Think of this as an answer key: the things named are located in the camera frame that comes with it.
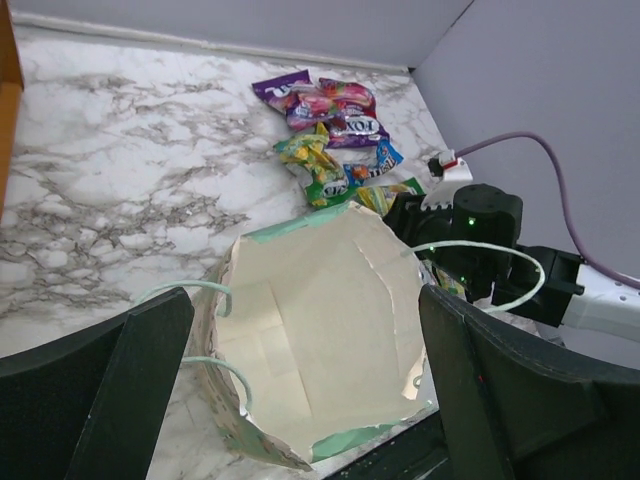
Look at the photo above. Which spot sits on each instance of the blue M&M's candy packet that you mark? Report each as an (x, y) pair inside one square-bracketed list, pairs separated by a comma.
[(387, 158)]

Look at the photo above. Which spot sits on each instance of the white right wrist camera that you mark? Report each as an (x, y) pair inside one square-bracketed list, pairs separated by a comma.
[(451, 173)]

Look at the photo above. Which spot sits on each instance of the orange wooden rack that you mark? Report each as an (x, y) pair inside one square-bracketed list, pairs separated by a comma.
[(12, 88)]

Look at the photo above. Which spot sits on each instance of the green illustrated paper bag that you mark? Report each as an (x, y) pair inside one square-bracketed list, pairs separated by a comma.
[(305, 346)]

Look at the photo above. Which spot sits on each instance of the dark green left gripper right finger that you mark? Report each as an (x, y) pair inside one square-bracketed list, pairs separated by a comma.
[(514, 406)]

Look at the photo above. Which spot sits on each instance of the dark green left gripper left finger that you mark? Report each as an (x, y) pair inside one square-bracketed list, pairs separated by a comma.
[(90, 405)]

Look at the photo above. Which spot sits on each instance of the purple Fox's candy bag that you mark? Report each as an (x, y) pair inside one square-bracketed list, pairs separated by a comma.
[(346, 109)]

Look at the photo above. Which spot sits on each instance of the yellow green snack bag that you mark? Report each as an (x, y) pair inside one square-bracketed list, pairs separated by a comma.
[(381, 198)]

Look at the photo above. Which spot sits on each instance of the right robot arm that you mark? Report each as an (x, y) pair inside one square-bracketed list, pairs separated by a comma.
[(473, 240)]

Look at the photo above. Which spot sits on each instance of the green Fox's candy bag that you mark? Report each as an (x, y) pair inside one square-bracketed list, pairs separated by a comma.
[(432, 275)]

